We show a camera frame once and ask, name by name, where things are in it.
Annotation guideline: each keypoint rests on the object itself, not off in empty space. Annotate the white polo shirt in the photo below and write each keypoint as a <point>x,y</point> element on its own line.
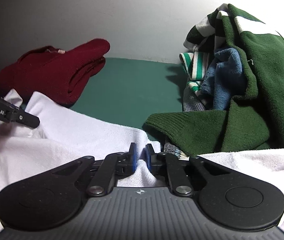
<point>82,135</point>

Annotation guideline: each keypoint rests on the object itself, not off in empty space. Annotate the light blue knit garment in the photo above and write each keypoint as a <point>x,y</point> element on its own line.
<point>224,80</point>

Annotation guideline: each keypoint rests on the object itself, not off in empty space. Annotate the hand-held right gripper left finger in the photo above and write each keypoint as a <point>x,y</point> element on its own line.
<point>132,160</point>

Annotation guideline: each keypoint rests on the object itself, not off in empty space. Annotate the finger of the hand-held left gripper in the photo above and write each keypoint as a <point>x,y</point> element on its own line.
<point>24,120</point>

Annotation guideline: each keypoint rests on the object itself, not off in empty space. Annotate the dark red sweater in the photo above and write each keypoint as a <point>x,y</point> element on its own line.
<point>52,72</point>

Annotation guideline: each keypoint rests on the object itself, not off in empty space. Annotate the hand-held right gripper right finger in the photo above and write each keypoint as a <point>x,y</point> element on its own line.
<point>148,158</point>

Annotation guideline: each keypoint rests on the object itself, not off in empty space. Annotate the bright green white striped garment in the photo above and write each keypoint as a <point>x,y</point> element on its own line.
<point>194,65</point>

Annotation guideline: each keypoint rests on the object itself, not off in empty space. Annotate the grey plaid garment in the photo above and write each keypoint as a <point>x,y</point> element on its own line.
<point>175,151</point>

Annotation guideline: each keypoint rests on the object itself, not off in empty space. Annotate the pile of green clothes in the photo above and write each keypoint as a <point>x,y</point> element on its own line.
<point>269,80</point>

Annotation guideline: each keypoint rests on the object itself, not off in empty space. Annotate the dark green white striped shirt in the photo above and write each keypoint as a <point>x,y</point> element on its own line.
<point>202,30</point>

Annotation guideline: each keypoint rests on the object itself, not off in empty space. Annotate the grey knit garment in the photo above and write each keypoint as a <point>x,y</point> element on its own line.
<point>193,102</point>

